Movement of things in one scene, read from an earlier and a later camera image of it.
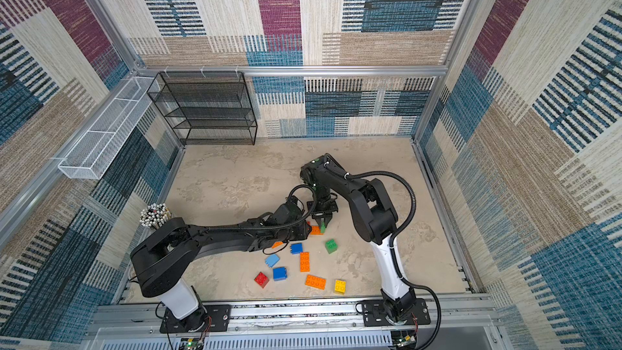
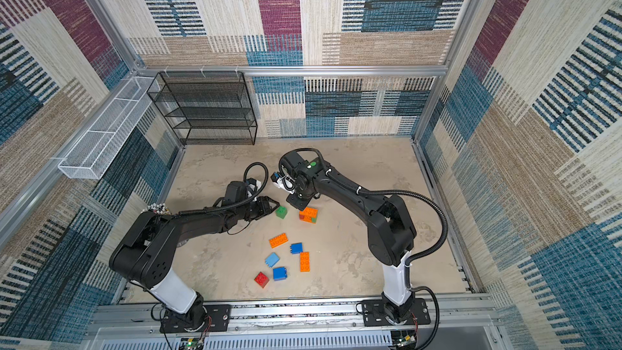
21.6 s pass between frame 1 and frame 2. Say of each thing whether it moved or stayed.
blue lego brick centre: stayed
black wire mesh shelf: stayed
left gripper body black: moved
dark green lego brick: moved
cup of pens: stayed
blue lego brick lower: stayed
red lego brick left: stayed
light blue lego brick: stayed
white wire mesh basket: stayed
